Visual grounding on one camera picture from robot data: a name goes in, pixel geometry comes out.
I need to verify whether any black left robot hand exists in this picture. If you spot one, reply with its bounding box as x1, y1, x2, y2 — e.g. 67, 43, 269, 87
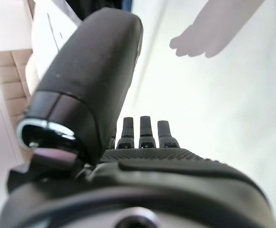
0, 8, 276, 228

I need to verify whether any black garment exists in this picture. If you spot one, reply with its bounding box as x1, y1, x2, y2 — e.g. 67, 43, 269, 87
65, 0, 124, 21

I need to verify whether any blue garment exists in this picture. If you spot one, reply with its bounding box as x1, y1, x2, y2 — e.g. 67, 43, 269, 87
122, 0, 135, 15

